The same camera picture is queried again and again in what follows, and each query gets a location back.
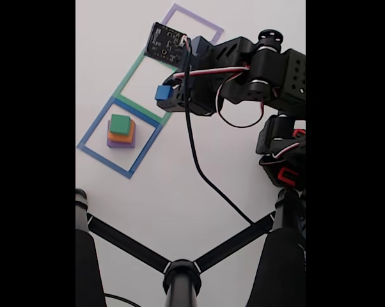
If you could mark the black camera tripod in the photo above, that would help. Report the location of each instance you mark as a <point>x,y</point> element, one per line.
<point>181,281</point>

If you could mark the green tape square frame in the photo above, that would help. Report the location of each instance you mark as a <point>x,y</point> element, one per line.
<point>130,73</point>

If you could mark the red table clamp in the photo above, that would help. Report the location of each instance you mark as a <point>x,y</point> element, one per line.
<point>287,176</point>

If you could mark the purple square block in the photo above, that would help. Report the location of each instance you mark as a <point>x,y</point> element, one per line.
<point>120,145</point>

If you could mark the blue tape square frame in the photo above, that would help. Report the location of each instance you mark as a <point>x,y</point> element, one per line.
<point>104,161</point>

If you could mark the orange square block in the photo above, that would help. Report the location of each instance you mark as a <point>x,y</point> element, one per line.
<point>123,137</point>

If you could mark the small blue cube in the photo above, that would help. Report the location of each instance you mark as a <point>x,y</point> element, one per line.
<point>163,92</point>

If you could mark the green cube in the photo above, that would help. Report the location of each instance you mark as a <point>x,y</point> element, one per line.
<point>119,123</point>

